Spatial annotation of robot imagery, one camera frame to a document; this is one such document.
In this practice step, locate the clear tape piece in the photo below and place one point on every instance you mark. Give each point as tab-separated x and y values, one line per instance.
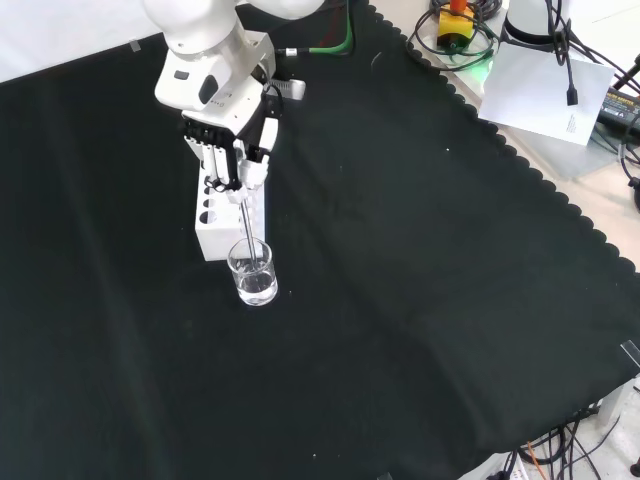
135	46

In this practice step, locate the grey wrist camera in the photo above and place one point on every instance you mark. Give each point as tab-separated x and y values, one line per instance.
291	89

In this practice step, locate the white power strip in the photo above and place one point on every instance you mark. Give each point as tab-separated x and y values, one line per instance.
510	467

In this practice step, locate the black power adapter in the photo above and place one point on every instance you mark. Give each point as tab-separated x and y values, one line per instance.
620	107

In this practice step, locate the small clear glass beaker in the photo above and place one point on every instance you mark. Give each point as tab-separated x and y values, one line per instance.
254	280

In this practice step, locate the white paper sheet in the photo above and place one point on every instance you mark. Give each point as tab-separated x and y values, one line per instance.
540	90

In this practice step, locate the white test tube rack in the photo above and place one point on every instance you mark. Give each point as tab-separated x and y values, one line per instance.
220	235

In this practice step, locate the black bench cloth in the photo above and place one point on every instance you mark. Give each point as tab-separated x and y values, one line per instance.
400	300

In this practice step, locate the yellow stop button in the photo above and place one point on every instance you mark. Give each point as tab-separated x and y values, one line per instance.
455	27

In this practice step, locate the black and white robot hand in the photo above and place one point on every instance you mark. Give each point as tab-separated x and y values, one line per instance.
235	100

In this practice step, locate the clear glass rod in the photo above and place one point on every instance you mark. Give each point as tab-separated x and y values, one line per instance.
248	230

